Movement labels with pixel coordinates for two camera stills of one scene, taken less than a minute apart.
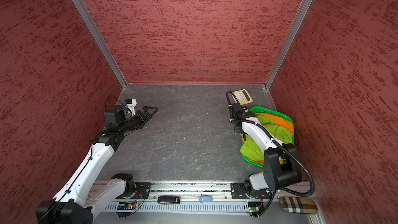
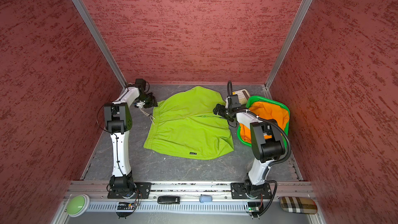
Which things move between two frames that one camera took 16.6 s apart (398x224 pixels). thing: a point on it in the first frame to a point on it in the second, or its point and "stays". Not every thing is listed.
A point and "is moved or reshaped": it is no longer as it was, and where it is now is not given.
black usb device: x=169 y=199 stays
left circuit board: x=126 y=206 stays
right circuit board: x=252 y=207 stays
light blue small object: x=205 y=198 stays
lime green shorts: x=279 y=133 is moved or reshaped
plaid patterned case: x=303 y=205 stays
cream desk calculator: x=243 y=96 stays
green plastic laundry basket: x=279 y=127 to x=261 y=98
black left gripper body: x=136 y=122 to x=148 y=99
